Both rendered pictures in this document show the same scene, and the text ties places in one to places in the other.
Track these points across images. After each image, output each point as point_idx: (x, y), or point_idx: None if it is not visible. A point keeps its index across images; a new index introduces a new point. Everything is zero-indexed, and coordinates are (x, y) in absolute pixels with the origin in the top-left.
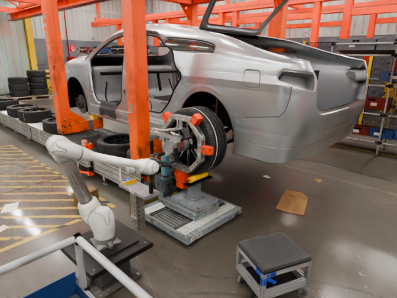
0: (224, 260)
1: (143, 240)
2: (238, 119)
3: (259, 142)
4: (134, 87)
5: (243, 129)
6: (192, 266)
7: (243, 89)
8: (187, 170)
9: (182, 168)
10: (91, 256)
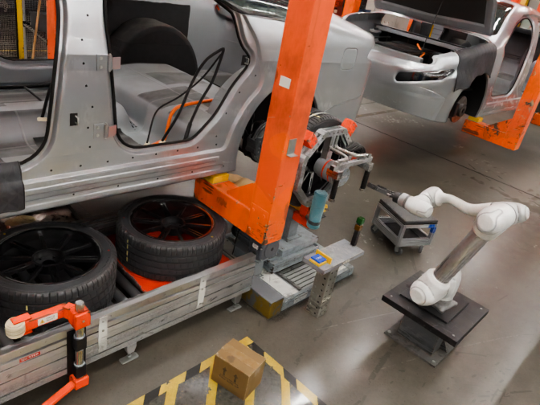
0: (369, 255)
1: (420, 276)
2: (327, 110)
3: None
4: (309, 107)
5: None
6: (384, 276)
7: (339, 72)
8: (328, 197)
9: None
10: (463, 312)
